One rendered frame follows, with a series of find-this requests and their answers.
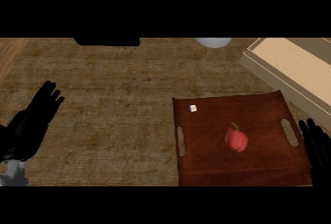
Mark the beige cardboard box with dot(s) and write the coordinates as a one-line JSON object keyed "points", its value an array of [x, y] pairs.
{"points": [[293, 73]]}

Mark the pale grey round object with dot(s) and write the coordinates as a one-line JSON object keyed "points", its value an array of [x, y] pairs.
{"points": [[213, 42]]}

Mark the small white label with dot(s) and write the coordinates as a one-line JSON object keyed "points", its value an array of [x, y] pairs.
{"points": [[192, 108]]}

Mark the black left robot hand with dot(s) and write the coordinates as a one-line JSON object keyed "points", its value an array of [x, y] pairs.
{"points": [[30, 125]]}

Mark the dark brown wooden tray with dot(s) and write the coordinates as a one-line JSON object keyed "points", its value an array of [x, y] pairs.
{"points": [[241, 140]]}

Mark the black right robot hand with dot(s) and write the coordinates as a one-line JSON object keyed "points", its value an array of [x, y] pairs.
{"points": [[318, 151]]}

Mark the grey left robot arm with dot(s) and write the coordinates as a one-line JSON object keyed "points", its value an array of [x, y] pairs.
{"points": [[12, 172]]}

